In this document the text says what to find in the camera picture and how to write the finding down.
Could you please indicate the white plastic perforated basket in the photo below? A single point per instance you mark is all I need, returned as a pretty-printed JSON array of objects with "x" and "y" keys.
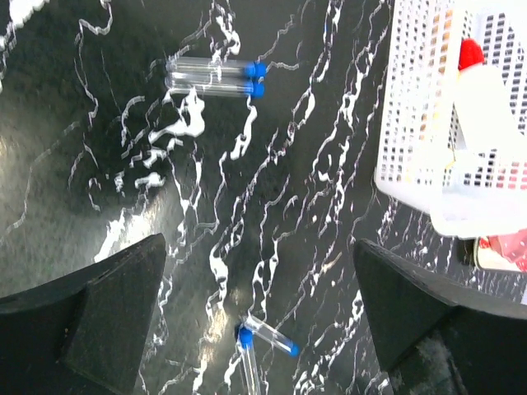
[{"x": 470, "y": 195}]

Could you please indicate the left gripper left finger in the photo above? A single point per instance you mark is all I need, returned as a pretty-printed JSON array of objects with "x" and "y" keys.
[{"x": 83, "y": 333}]

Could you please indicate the wooden test tube clamp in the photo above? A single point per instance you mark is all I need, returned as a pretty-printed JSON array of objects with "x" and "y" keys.
[{"x": 422, "y": 65}]

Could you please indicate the strawberry pattern tray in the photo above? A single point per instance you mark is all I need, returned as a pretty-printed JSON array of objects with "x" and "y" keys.
[{"x": 505, "y": 253}]

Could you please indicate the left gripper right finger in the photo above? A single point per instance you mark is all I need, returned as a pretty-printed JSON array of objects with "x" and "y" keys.
[{"x": 435, "y": 336}]

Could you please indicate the blue cap test tube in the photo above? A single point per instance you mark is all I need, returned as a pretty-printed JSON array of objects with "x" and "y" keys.
[
  {"x": 225, "y": 87},
  {"x": 246, "y": 342},
  {"x": 231, "y": 68},
  {"x": 271, "y": 335}
]

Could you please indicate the wash bottle red cap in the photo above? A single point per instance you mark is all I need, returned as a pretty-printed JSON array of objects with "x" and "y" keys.
[{"x": 482, "y": 104}]

